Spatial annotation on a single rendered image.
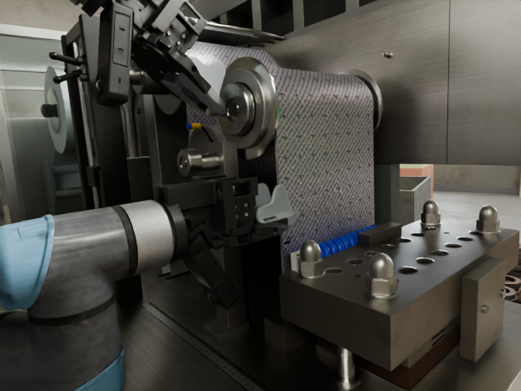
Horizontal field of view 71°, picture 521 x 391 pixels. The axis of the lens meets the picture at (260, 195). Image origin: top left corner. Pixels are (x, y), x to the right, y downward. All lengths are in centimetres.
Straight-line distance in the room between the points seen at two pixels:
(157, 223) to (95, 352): 13
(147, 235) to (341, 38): 62
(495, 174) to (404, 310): 710
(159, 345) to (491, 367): 46
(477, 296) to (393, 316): 16
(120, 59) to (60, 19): 414
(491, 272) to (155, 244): 42
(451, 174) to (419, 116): 690
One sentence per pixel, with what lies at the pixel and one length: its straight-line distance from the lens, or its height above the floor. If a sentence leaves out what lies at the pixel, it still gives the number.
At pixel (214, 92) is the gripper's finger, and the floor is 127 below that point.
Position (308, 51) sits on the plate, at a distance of 91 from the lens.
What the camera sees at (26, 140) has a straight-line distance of 142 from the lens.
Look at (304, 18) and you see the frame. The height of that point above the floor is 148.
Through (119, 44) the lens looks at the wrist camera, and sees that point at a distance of 47.
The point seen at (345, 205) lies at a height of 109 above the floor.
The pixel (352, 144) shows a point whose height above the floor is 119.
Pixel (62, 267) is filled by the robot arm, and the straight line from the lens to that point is 36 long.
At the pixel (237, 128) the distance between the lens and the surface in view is 53.
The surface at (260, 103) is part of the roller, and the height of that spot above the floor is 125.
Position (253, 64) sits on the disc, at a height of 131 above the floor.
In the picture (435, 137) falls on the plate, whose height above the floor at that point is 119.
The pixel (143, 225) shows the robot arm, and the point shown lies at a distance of 38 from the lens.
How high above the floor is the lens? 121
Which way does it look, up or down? 9 degrees down
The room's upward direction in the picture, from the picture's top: 4 degrees counter-clockwise
